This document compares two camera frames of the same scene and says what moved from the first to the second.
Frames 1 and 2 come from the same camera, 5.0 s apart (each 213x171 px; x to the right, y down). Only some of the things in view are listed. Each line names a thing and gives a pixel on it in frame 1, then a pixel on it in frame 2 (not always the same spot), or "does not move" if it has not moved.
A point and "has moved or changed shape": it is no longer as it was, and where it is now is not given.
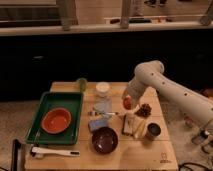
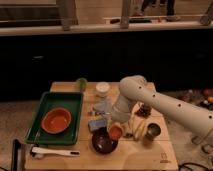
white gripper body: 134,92 to 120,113
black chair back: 16,144 does not move
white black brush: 39,152 does not move
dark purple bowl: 105,139 does not move
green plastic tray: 57,120 does not move
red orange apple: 127,102 has moved or changed shape
